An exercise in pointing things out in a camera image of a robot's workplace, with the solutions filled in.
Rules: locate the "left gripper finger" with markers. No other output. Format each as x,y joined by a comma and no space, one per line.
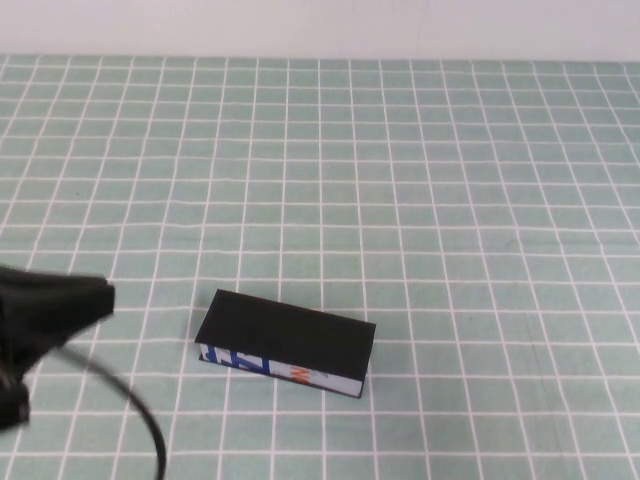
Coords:
60,315
50,281

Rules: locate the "black printed glasses case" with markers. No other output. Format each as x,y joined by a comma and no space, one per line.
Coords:
285,330

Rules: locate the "green white checked tablecloth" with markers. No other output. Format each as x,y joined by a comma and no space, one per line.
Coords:
350,150

